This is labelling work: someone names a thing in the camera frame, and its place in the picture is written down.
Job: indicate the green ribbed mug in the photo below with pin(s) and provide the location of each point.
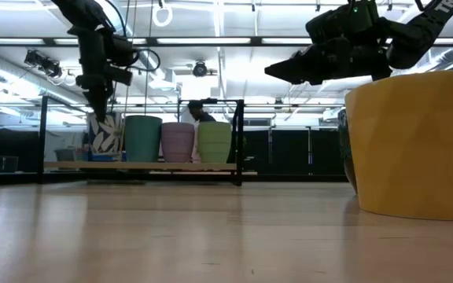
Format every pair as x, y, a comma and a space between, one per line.
214, 141

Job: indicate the wooden shelf with black frame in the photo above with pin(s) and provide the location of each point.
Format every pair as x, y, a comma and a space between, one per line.
152, 166

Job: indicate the black aluminium table frame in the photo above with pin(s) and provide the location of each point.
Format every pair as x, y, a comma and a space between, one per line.
297, 178

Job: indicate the person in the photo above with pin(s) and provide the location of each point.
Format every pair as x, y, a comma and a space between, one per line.
201, 112

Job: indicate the blue white leaf pattern mug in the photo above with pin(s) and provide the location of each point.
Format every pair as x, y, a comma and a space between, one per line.
106, 137

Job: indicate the purple ribbed mug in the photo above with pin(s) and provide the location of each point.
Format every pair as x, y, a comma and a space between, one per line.
177, 141

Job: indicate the dark speckled teal brown mug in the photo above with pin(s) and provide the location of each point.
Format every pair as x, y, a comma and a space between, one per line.
346, 157

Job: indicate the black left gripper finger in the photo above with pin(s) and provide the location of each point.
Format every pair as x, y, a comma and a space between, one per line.
98, 98

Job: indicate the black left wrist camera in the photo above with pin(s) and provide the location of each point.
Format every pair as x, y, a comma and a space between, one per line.
122, 50

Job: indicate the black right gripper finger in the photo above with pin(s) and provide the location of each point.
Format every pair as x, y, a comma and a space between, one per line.
317, 65

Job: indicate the yellow mug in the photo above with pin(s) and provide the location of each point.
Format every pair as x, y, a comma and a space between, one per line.
415, 149

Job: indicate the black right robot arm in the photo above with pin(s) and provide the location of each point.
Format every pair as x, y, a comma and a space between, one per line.
415, 35

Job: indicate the black overhead camera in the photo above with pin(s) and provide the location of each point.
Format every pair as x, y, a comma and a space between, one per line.
199, 68

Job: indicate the black room divider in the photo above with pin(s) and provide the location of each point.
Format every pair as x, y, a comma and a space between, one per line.
289, 151

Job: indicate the black overhead beam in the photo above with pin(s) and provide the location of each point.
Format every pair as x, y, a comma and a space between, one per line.
256, 40

